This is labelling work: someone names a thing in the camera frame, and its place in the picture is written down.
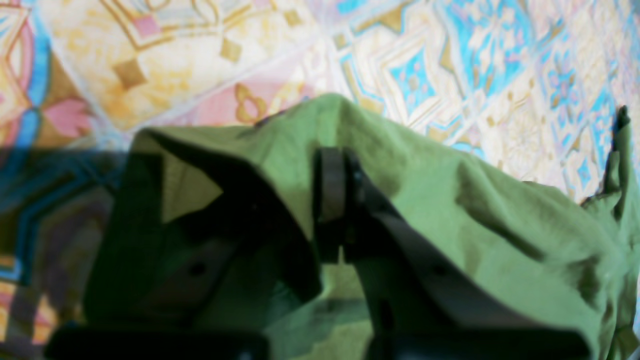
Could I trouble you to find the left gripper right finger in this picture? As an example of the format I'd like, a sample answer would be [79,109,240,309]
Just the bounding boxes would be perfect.
[313,147,591,360]

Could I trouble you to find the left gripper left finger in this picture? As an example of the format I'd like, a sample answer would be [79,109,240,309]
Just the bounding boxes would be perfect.
[45,191,321,360]

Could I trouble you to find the olive green t-shirt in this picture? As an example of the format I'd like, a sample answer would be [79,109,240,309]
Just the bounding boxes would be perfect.
[83,94,639,360]

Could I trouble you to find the patterned tile tablecloth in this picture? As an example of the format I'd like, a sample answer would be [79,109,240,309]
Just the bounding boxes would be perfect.
[1,0,639,360]

